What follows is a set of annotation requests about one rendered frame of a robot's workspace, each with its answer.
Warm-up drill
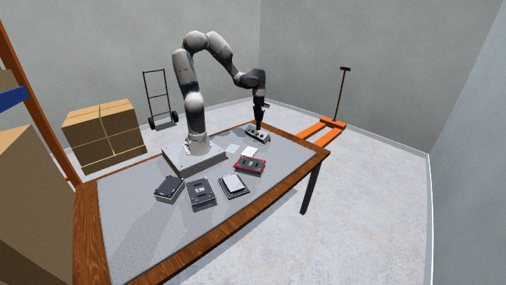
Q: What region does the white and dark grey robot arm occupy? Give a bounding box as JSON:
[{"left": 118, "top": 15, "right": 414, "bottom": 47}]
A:
[{"left": 172, "top": 31, "right": 266, "bottom": 156}]

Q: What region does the white button panel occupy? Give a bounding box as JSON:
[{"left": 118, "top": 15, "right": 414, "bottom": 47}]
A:
[{"left": 244, "top": 125, "right": 270, "bottom": 146}]

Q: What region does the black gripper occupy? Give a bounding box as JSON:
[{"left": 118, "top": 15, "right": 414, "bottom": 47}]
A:
[{"left": 253, "top": 96, "right": 265, "bottom": 131}]

